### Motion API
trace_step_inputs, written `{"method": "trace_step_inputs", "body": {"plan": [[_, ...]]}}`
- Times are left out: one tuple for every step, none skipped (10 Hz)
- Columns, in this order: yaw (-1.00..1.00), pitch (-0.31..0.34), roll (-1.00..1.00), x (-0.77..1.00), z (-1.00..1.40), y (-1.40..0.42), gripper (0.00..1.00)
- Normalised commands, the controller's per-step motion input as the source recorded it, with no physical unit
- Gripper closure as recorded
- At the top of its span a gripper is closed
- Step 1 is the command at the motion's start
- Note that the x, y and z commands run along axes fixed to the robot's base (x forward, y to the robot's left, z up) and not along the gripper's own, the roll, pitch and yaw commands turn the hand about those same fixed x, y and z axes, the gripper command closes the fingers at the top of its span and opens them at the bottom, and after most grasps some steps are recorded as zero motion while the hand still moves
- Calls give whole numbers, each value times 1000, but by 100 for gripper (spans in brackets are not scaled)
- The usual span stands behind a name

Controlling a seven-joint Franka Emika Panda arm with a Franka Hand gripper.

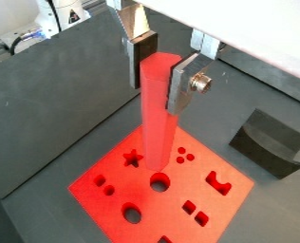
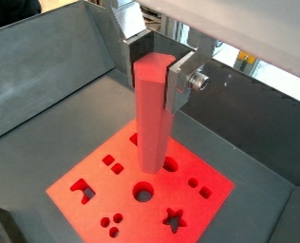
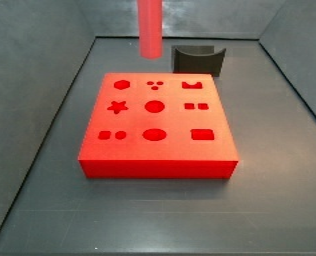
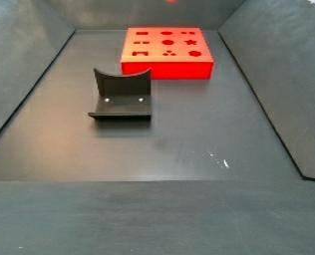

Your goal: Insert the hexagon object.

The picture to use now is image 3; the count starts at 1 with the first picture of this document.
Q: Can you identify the red hexagon peg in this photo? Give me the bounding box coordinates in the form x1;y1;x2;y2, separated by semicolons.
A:
137;0;162;59

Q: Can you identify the red shape-sorter block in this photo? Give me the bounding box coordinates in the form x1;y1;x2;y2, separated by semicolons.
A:
78;73;238;179

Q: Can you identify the dark grey curved holder block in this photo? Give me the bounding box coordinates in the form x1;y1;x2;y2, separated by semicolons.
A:
172;45;226;77

